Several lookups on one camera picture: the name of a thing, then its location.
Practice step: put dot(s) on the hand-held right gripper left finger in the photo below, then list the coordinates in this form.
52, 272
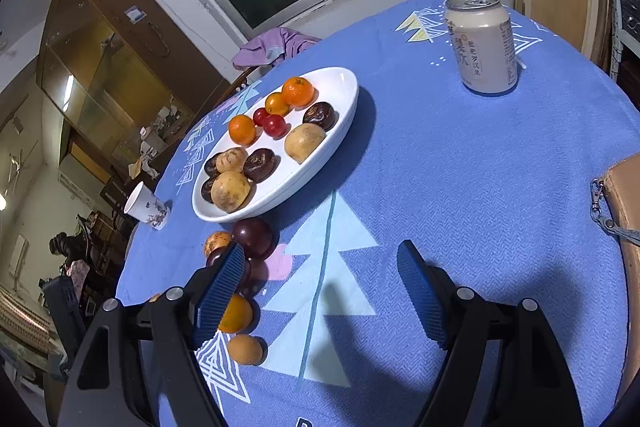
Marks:
220, 292

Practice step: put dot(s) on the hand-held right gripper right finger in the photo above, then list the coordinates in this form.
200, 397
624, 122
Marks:
422, 297

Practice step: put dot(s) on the round brown fruit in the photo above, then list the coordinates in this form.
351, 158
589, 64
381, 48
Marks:
230, 191
231, 159
305, 142

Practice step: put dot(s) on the dark wrinkled fruit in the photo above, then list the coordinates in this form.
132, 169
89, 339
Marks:
260, 164
320, 115
211, 164
206, 189

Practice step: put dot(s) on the white oval plate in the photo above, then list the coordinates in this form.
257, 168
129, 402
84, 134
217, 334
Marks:
290, 182

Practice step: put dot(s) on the orange mandarin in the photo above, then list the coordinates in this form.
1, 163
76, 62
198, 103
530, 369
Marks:
242, 129
298, 92
236, 313

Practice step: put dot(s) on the red cherry tomato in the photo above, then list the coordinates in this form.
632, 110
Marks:
259, 117
274, 125

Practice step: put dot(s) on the dark red plum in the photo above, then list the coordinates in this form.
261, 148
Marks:
215, 257
255, 277
254, 237

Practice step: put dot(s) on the pink patterned cloth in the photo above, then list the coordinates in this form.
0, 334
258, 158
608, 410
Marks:
77, 268

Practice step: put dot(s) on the white floral cup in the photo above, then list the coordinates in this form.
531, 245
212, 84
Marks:
142, 204

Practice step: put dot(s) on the blue patterned tablecloth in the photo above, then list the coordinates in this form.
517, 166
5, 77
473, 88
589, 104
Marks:
450, 182

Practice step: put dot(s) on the wooden chair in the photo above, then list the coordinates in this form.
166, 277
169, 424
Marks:
240, 82

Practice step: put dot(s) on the beige purse with clasp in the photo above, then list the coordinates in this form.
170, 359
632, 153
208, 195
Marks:
625, 197

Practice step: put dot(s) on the purple garment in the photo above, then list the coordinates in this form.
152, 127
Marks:
270, 44

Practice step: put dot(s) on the wooden glass cabinet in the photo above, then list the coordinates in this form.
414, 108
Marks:
100, 57

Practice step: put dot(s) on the white drink can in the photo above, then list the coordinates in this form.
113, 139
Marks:
482, 47

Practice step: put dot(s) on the paper sticker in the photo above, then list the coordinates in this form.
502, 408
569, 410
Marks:
135, 15

